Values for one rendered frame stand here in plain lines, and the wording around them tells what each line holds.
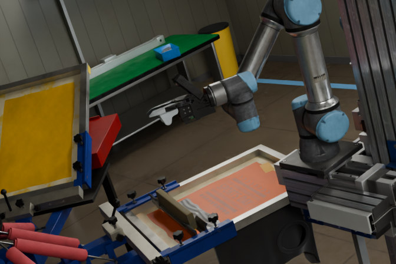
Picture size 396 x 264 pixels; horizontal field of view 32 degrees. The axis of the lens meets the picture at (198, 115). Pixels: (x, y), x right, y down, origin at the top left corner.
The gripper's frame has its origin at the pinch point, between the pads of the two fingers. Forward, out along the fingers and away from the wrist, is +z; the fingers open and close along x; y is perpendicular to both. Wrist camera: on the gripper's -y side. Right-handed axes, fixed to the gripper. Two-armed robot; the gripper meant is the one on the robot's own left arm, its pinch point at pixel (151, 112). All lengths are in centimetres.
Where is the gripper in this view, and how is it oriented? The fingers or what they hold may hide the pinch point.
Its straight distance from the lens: 219.4
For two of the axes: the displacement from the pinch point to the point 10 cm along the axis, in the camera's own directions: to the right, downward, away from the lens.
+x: -2.3, -1.3, 9.7
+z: -9.2, 3.5, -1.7
